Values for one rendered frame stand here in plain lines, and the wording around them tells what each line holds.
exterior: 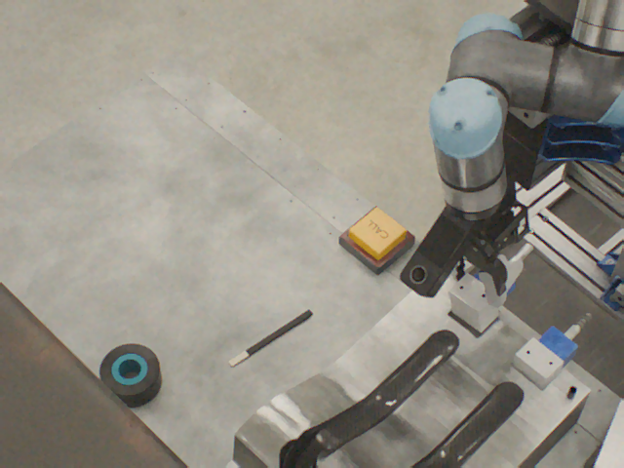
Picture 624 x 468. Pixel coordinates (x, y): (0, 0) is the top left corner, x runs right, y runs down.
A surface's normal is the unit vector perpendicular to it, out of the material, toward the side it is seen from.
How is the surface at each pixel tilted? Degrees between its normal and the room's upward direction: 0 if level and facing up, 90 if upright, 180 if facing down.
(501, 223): 11
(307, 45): 0
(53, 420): 0
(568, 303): 0
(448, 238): 39
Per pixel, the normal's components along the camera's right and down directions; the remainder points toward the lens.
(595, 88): -0.20, 0.34
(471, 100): -0.18, -0.57
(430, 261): -0.50, -0.15
